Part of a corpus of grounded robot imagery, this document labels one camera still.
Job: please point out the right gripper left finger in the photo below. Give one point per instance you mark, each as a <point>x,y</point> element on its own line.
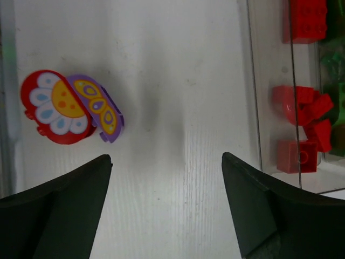
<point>59,218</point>

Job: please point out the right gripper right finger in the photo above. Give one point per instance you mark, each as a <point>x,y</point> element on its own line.
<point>273,219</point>

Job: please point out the small red square brick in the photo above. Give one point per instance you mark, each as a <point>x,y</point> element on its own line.
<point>294,157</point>

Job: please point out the red 2x4 lego brick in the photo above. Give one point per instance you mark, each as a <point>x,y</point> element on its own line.
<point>319,131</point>

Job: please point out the purple red flower lego stack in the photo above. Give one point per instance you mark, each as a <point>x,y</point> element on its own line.
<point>70,109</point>

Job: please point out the red slope piece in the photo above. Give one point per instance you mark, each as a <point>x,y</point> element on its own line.
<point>311,105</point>

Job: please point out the red square lego brick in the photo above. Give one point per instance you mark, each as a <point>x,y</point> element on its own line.
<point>304,21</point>

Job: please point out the small red lego piece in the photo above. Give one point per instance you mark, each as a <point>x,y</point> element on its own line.
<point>283,102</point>

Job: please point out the green L-shaped lego block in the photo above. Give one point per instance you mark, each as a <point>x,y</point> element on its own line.
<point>333,85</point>

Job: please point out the clear compartment organizer tray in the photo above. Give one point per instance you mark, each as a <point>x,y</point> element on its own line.
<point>298,65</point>

